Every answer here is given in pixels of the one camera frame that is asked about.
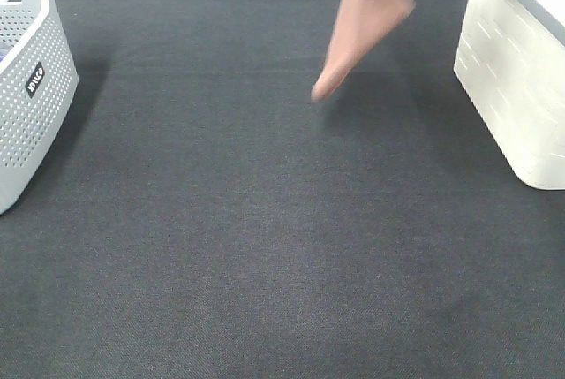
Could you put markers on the brown towel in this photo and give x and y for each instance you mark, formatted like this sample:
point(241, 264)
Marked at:
point(359, 26)

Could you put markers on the white storage bin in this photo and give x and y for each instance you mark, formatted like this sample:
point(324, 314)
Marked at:
point(510, 62)

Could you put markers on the black table mat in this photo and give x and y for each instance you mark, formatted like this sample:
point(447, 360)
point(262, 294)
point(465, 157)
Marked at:
point(198, 217)

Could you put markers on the grey perforated laundry basket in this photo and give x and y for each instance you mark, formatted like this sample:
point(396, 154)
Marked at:
point(38, 83)

